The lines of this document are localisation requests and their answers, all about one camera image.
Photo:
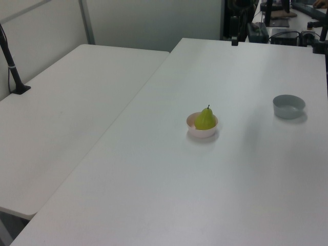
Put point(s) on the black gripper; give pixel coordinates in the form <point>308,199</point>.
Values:
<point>234,25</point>

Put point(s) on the green pear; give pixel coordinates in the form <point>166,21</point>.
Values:
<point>204,119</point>

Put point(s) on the grey bowl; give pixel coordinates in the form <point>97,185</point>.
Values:
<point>284,112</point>

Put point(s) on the small pink bowl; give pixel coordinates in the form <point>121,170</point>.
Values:
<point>202,134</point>

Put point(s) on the dark green box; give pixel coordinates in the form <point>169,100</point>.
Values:
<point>257,32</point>

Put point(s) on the black monitor stand pole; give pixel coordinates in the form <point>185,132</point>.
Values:
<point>268,12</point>

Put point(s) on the black device box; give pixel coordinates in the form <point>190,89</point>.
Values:
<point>284,36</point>

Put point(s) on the black clamp stand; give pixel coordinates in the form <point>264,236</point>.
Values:
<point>321,38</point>

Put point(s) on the black camera pole with base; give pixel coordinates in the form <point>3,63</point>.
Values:
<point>12,73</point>

